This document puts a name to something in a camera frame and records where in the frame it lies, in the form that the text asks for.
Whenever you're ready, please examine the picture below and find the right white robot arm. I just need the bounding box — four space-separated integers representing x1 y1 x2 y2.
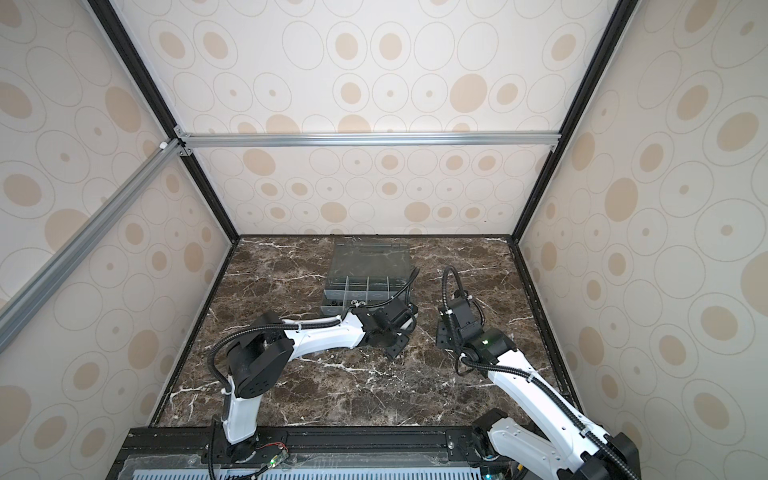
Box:
436 296 641 479

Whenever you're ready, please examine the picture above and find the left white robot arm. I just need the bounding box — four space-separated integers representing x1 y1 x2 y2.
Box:
207 297 418 445

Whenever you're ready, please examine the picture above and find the clear plastic organizer box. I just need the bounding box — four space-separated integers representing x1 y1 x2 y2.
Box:
321 239 413 316

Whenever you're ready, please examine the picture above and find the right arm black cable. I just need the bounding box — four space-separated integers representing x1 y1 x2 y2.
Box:
440 265 642 480

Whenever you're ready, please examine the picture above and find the black base frame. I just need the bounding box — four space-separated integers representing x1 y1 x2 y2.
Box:
107 425 569 479

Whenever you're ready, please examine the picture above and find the horizontal aluminium rail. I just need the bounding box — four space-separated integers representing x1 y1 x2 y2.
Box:
176 131 561 148

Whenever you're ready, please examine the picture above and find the right black corner post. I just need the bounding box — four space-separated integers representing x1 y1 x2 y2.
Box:
510 0 639 245

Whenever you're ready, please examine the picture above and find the black corner post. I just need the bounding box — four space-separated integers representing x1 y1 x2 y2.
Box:
510 0 639 245
87 0 240 244

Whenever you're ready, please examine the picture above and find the diagonal aluminium rail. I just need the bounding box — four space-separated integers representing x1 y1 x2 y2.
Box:
1 138 182 350

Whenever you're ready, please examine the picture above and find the left black corner post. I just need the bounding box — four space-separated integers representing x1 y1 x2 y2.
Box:
87 0 240 244

